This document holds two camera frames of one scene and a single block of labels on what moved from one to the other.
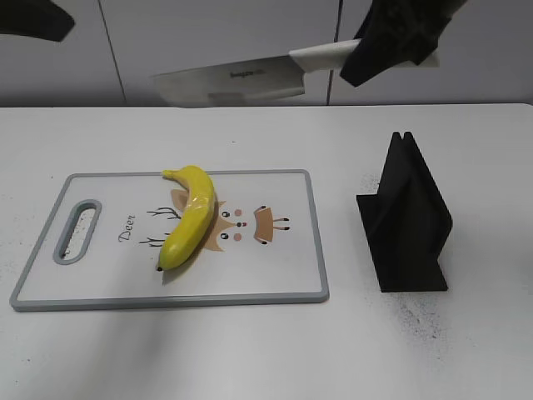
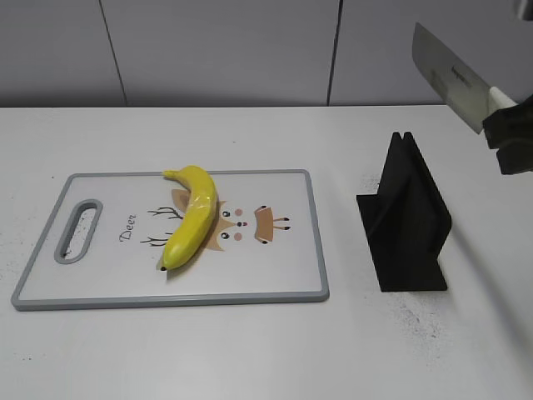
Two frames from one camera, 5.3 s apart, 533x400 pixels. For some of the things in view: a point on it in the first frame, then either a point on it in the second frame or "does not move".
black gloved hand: x=396 y=32 → x=510 y=132
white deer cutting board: x=100 y=245 does not move
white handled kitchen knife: x=256 y=79 → x=470 y=98
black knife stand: x=406 y=224 does not move
